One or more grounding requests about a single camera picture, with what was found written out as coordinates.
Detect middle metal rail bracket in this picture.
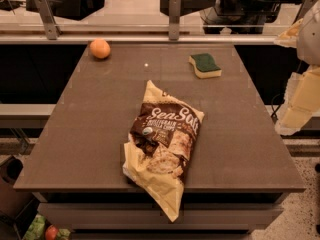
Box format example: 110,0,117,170
168,0,181,40

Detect orange fruit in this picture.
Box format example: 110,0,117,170
90,39,111,59

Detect right metal rail bracket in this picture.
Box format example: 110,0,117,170
294,0,318,22

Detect green bag below table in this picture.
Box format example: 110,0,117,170
22,215,70,240

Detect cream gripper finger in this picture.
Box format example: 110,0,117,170
275,66,320,136
274,19,303,48

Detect green and yellow sponge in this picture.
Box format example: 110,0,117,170
189,53,222,79

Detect brown sea salt chip bag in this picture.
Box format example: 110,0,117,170
123,81,204,221

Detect left metal rail bracket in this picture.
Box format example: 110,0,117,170
34,0,61,40

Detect metal rail bracket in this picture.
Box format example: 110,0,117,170
34,0,61,40
294,0,318,22
168,0,181,40

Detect red tomato below table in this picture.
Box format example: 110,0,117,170
45,225,59,240

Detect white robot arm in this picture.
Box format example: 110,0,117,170
274,2,320,135

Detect black cable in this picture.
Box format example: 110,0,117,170
270,92,288,120

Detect black office chair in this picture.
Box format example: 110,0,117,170
203,0,302,34

